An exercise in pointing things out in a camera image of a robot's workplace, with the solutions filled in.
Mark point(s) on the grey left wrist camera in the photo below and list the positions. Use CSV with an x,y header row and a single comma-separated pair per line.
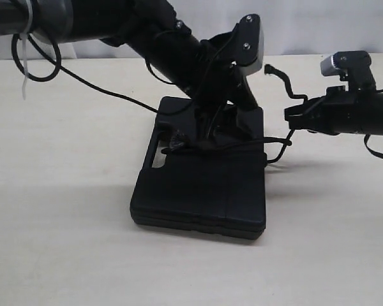
x,y
246,46

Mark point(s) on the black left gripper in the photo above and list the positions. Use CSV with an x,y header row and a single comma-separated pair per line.
x,y
208,77

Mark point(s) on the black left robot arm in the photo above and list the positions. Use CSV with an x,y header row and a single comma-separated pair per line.
x,y
150,28

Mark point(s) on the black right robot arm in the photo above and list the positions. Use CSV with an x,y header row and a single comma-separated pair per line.
x,y
339,112

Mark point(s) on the black plastic carry case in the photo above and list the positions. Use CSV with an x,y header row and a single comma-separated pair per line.
x,y
222,194

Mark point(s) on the white backdrop curtain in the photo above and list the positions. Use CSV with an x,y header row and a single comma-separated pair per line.
x,y
315,27

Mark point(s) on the white zip tie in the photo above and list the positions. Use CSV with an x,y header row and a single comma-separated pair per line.
x,y
24,37

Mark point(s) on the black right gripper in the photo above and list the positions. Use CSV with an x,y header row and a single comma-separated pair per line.
x,y
310,115

